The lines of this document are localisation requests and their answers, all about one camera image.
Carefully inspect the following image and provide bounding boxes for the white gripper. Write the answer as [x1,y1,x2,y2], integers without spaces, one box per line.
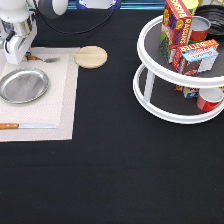
[1,12,37,64]

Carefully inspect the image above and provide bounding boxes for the fork with wooden handle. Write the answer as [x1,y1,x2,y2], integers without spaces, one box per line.
[26,55,60,63]

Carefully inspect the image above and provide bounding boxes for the round silver metal plate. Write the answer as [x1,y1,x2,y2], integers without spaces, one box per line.
[0,69,49,104]

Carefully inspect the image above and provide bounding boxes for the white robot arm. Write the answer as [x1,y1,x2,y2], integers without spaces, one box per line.
[0,0,68,64]

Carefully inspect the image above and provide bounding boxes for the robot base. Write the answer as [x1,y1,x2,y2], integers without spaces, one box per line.
[76,0,121,9]

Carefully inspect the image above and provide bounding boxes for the beige woven placemat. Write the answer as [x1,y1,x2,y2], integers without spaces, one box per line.
[0,47,78,142]

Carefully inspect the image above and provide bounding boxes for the round wooden coaster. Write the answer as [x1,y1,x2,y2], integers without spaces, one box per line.
[74,46,108,69]

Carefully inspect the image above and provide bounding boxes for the red raisins box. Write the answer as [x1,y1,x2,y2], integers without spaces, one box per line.
[160,0,192,63]

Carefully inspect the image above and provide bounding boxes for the white two-tier turntable rack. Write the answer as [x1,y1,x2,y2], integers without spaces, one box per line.
[133,15,224,124]

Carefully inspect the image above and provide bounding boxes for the small box lower tier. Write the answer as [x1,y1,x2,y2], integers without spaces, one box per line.
[176,85,199,98]

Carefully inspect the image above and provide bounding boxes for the yellow green container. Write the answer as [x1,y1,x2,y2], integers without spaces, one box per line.
[182,0,198,15]

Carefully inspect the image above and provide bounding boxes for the red can upper tier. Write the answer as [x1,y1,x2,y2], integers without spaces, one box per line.
[189,16,211,42]

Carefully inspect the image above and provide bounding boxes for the red can tier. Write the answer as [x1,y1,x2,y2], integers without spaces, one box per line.
[189,16,211,42]
[197,88,223,112]

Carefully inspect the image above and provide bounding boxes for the blue brown chocolate box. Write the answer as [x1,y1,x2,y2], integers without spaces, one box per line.
[176,47,219,75]

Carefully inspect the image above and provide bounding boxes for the red butter box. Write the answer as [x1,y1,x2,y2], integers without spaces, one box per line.
[172,39,219,68]

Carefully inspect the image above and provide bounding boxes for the red can lower tier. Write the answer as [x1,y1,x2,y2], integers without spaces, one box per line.
[197,88,223,112]

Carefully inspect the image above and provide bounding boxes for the black bowl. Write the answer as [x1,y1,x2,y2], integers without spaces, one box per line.
[195,5,224,37]

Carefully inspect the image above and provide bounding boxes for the knife with wooden handle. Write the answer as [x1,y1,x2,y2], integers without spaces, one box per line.
[0,123,56,129]

